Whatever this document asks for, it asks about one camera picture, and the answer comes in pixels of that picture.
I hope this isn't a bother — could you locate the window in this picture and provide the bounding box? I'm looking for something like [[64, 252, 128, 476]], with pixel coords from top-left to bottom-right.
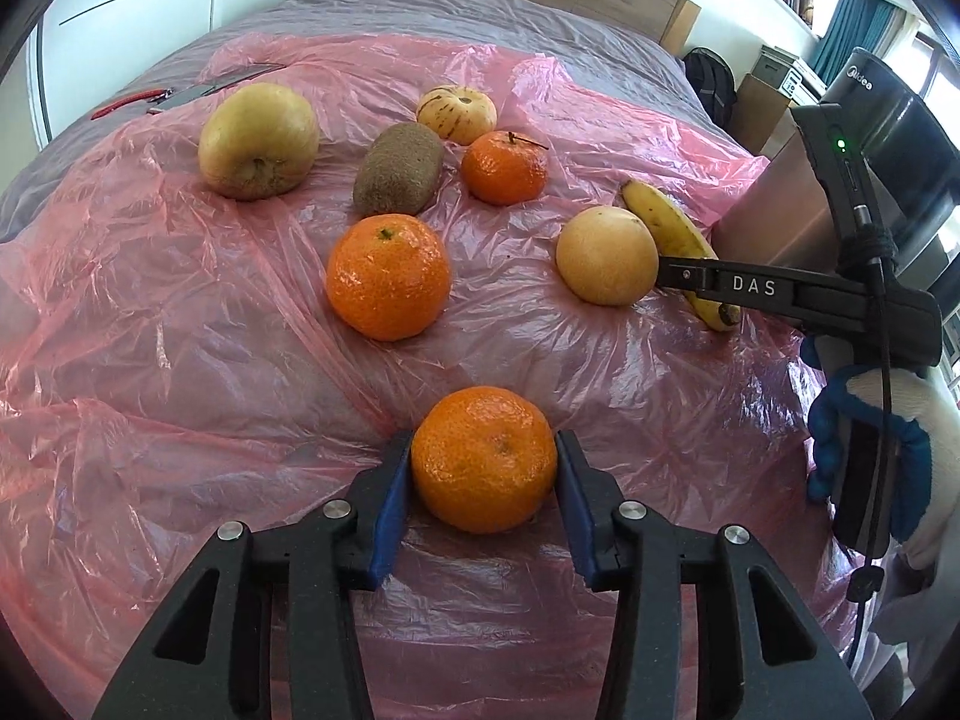
[[892, 15, 960, 136]]

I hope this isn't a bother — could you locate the large orange mandarin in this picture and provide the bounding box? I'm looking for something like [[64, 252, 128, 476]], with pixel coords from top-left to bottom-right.
[[325, 214, 452, 342]]

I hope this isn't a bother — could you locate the brown metal container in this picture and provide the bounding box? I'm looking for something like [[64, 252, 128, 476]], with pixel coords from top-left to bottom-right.
[[716, 109, 848, 331]]

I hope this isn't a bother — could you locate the teal curtain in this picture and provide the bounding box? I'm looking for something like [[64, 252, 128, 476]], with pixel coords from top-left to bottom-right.
[[810, 0, 901, 85]]

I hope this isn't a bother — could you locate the bed with wooden headboard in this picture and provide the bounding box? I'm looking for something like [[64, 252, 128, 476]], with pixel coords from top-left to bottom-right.
[[0, 0, 751, 241]]

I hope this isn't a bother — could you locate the pink plastic sheet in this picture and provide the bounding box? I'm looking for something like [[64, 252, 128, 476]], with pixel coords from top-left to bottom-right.
[[0, 34, 863, 720]]

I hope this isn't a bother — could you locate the striped yellow pepino melon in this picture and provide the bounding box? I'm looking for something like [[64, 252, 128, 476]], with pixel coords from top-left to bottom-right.
[[416, 85, 497, 146]]

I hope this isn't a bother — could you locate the black appliance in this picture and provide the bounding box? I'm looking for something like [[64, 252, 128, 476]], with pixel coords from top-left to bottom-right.
[[821, 45, 960, 293]]

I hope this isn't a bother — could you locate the wooden nightstand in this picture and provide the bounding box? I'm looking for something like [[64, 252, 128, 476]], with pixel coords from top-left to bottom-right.
[[731, 71, 796, 155]]

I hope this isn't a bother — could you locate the large yellow apple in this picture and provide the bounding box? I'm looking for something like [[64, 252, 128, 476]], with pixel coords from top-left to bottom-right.
[[198, 82, 320, 201]]

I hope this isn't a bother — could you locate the person's right hand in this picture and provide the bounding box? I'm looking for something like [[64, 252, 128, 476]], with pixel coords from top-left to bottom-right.
[[801, 336, 960, 542]]

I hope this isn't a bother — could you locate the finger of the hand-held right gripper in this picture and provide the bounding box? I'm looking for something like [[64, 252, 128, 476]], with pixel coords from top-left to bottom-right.
[[656, 256, 713, 295]]

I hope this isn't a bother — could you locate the black backpack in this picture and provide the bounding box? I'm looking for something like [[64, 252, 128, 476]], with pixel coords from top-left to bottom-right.
[[682, 47, 740, 132]]

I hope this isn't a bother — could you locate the black cable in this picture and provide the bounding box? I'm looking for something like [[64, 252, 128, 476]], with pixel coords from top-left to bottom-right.
[[844, 221, 901, 672]]

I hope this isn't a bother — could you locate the brown kiwi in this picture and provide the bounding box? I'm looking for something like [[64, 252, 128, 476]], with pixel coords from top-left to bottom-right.
[[352, 122, 445, 217]]

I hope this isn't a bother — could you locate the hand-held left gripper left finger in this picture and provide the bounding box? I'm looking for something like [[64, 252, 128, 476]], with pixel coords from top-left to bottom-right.
[[91, 431, 415, 720]]

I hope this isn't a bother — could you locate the round yellow pear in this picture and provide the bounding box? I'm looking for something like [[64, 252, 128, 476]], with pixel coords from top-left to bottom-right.
[[556, 205, 661, 307]]

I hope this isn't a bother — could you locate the small mandarin with stem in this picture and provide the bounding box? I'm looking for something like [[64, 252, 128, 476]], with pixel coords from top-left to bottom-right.
[[460, 130, 550, 206]]

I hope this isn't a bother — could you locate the grey box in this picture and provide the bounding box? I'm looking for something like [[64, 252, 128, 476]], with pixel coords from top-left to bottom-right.
[[754, 45, 805, 96]]

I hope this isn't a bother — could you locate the red smartphone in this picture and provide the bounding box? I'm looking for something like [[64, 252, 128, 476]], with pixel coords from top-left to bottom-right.
[[146, 62, 286, 115]]

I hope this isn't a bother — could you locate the red lanyard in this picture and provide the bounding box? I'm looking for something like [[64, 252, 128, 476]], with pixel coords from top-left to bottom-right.
[[90, 90, 177, 121]]

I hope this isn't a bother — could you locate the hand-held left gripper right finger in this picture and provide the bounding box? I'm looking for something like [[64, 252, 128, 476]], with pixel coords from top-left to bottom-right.
[[553, 430, 875, 720]]

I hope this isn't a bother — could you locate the yellow banana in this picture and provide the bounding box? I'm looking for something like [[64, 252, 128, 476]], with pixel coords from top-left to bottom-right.
[[621, 180, 742, 332]]

